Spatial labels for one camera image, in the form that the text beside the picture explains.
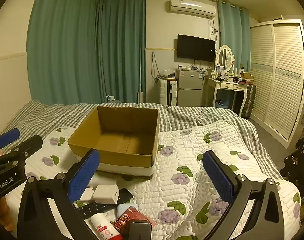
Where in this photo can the person's left hand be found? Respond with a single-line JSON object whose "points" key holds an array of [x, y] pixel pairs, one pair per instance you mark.
{"points": [[4, 212]]}

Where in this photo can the clear plastic bag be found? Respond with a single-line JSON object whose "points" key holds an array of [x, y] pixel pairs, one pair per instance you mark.
{"points": [[167, 73]]}

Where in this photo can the white floral quilt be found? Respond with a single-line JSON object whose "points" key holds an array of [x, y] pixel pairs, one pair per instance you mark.
{"points": [[182, 192]]}

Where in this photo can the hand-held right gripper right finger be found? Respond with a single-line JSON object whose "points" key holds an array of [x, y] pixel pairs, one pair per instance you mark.
{"points": [[218, 177]]}

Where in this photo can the white suitcase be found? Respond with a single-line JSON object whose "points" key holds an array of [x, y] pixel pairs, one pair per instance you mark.
{"points": [[167, 92]]}

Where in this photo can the small white box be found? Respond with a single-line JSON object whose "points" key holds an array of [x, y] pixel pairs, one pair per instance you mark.
{"points": [[105, 194]]}

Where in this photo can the oval white mirror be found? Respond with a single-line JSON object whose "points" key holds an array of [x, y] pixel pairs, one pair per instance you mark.
{"points": [[225, 56]]}

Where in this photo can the white tube with red label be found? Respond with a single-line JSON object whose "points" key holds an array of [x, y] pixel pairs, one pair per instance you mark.
{"points": [[104, 227]]}

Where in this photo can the dark floral cloth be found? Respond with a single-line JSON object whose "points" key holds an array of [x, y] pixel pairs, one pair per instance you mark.
{"points": [[298, 165]]}

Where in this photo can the cardboard box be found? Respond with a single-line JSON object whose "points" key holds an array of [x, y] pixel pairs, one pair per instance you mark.
{"points": [[139, 160]]}

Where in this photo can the green curtain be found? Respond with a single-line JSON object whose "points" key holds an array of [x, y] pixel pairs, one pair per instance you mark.
{"points": [[232, 30], [61, 45], [122, 50]]}

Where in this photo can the black wall television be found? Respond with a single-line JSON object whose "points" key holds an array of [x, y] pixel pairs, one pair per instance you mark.
{"points": [[195, 47]]}

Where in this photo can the white rounded case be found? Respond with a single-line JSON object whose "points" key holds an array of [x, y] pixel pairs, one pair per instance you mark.
{"points": [[123, 208]]}

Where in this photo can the dark suitcase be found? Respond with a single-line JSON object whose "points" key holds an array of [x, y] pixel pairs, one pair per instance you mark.
{"points": [[249, 102]]}

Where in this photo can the red patterned packet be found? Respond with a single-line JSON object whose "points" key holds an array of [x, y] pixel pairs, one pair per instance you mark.
{"points": [[127, 218]]}

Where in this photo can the brown box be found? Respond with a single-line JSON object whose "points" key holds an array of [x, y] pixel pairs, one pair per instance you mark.
{"points": [[247, 77]]}

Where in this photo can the black case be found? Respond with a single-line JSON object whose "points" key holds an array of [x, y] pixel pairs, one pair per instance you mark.
{"points": [[125, 194]]}

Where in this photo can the grey small fridge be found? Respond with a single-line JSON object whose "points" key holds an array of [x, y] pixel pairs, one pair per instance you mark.
{"points": [[190, 90]]}

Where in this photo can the white air conditioner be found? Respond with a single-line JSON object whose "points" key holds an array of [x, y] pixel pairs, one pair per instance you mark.
{"points": [[192, 6]]}

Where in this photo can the grey power bank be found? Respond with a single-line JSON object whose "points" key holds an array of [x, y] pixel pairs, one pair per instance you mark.
{"points": [[140, 231]]}

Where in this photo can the white mop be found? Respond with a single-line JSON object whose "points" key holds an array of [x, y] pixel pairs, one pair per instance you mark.
{"points": [[140, 90]]}

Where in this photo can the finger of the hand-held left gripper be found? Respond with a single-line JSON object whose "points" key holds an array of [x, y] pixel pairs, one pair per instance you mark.
{"points": [[29, 145], [6, 137]]}

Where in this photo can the white dressing table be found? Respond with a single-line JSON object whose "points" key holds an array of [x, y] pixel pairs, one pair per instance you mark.
{"points": [[227, 86]]}

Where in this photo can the grey checked bed sheet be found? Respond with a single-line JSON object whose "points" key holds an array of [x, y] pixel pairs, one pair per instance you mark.
{"points": [[192, 116]]}

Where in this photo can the blue basket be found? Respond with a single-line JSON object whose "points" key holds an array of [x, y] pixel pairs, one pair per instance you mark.
{"points": [[223, 103]]}

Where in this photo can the white power adapter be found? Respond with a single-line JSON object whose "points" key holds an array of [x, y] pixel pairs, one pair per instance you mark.
{"points": [[88, 195]]}

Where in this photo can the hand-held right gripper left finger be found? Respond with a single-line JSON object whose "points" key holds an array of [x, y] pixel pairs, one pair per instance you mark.
{"points": [[83, 178]]}

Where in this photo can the black remote control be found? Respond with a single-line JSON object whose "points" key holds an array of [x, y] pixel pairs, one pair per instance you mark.
{"points": [[96, 208]]}

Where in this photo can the white louvred wardrobe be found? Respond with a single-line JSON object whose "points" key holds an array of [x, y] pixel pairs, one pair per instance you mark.
{"points": [[279, 80]]}

